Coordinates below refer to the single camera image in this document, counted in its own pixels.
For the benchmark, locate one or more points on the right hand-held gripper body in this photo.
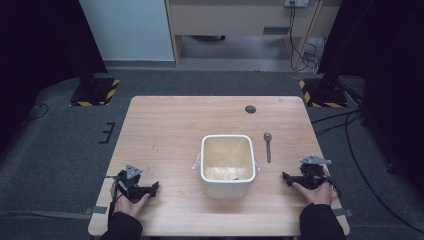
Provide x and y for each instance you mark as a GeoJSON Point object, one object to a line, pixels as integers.
{"type": "Point", "coordinates": [313, 175]}

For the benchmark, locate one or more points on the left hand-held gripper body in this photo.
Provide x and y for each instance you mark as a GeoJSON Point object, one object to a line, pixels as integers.
{"type": "Point", "coordinates": [128, 181]}

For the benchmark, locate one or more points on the metal spoon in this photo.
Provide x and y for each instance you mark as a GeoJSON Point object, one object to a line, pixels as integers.
{"type": "Point", "coordinates": [268, 148]}

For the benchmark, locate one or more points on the white square bin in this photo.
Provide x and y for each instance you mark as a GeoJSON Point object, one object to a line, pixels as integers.
{"type": "Point", "coordinates": [228, 186]}

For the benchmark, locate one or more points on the person's right hand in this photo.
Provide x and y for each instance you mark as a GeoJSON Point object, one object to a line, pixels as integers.
{"type": "Point", "coordinates": [318, 196]}

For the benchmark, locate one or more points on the person's left hand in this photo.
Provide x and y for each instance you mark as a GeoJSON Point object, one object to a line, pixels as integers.
{"type": "Point", "coordinates": [130, 206]}

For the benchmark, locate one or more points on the clear plastic bag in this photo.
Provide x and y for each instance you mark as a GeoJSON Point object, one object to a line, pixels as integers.
{"type": "Point", "coordinates": [221, 172]}

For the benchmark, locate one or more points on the dark round table grommet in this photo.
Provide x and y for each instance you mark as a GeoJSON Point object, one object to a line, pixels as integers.
{"type": "Point", "coordinates": [250, 109]}

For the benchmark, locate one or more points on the striped black stand base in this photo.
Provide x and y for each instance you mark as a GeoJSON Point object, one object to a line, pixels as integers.
{"type": "Point", "coordinates": [95, 91]}
{"type": "Point", "coordinates": [321, 94]}

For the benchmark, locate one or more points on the black curtain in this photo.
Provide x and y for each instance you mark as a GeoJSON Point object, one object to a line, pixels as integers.
{"type": "Point", "coordinates": [383, 66]}
{"type": "Point", "coordinates": [40, 50]}

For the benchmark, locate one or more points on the grey power strip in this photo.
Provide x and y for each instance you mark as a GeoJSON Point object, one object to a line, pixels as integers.
{"type": "Point", "coordinates": [296, 3]}

